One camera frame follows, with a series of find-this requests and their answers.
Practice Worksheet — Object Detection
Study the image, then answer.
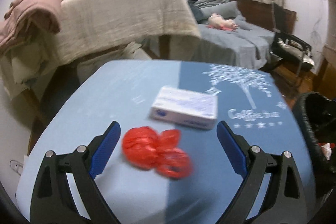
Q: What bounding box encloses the red plastic bag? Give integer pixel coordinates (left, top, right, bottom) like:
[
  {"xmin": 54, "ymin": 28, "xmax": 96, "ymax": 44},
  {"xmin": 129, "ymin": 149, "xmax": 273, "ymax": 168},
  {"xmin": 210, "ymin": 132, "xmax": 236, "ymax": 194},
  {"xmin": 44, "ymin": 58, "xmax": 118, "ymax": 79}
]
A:
[{"xmin": 122, "ymin": 127, "xmax": 193, "ymax": 179}]

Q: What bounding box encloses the white cloth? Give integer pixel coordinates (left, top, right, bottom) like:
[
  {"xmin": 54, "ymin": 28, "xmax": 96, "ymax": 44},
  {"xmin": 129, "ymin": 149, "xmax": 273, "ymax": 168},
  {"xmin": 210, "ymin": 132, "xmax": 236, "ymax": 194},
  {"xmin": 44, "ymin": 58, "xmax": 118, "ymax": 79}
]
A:
[{"xmin": 319, "ymin": 143, "xmax": 332, "ymax": 160}]

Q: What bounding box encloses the white cardboard box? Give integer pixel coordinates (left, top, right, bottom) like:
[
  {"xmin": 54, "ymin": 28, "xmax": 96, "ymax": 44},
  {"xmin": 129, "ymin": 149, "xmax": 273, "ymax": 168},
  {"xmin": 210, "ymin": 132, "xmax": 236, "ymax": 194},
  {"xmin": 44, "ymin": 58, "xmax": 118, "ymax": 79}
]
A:
[{"xmin": 150, "ymin": 86, "xmax": 218, "ymax": 130}]

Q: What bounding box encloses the black trash bin bag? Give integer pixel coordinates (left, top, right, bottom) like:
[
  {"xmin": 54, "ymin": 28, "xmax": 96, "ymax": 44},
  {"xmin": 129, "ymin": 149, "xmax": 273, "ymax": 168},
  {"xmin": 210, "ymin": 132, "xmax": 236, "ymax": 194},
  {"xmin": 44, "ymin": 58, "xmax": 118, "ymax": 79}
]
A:
[{"xmin": 292, "ymin": 92, "xmax": 335, "ymax": 198}]

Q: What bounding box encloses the blue coffee tree tablecloth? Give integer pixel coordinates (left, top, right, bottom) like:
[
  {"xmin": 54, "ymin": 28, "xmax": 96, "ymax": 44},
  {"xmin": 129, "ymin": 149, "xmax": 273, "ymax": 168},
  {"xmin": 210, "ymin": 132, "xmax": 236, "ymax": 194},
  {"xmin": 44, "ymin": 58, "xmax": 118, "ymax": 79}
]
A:
[{"xmin": 17, "ymin": 60, "xmax": 317, "ymax": 223}]

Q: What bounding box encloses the black office chair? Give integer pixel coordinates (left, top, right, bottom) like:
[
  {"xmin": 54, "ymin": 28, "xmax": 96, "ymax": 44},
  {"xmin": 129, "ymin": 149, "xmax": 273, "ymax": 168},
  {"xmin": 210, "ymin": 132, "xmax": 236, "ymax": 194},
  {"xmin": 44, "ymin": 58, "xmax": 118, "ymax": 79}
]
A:
[{"xmin": 270, "ymin": 2, "xmax": 316, "ymax": 80}]

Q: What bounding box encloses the silver chair cushion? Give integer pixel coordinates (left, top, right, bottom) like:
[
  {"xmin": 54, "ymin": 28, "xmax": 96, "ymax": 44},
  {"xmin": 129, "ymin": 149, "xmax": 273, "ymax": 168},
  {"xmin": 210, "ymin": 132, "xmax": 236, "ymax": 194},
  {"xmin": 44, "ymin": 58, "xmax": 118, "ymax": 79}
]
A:
[{"xmin": 277, "ymin": 38, "xmax": 315, "ymax": 67}]

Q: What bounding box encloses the beige blanket on rack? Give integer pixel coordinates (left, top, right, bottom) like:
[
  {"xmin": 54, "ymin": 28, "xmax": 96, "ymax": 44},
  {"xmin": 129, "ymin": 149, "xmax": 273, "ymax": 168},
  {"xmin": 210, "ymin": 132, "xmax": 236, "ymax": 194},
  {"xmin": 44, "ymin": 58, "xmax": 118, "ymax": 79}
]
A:
[{"xmin": 49, "ymin": 0, "xmax": 201, "ymax": 65}]

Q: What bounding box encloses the grey bed sheet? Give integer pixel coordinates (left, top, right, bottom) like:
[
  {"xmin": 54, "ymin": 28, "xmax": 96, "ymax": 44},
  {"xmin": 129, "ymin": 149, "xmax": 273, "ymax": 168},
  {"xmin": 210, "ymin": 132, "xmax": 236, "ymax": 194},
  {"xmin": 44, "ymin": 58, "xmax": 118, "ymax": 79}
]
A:
[{"xmin": 191, "ymin": 23, "xmax": 274, "ymax": 70}]

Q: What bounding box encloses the pink padded jacket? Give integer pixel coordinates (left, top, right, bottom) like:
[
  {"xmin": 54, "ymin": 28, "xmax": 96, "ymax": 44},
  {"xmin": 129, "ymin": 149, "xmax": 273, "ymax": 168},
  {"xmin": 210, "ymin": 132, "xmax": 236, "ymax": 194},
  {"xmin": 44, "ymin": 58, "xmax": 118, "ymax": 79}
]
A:
[{"xmin": 1, "ymin": 0, "xmax": 64, "ymax": 55}]

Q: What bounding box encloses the wooden bed headboard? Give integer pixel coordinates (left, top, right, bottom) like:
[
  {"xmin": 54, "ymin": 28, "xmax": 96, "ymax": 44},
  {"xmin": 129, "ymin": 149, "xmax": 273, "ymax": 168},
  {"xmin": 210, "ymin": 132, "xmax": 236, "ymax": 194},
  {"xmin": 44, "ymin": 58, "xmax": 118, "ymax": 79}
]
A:
[{"xmin": 230, "ymin": 0, "xmax": 297, "ymax": 34}]

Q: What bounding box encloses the pink plush toy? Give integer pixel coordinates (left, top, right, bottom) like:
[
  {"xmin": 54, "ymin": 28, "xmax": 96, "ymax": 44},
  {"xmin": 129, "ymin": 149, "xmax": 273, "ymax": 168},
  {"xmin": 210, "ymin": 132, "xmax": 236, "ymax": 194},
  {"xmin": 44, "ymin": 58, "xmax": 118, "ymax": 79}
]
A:
[{"xmin": 208, "ymin": 13, "xmax": 238, "ymax": 31}]

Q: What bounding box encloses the grey pillow and duvet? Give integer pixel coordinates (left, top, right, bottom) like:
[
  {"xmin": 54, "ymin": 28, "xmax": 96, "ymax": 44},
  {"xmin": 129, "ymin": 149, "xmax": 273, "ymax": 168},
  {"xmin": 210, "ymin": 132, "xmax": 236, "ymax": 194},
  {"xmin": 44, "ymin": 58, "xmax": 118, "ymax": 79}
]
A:
[{"xmin": 187, "ymin": 0, "xmax": 246, "ymax": 24}]

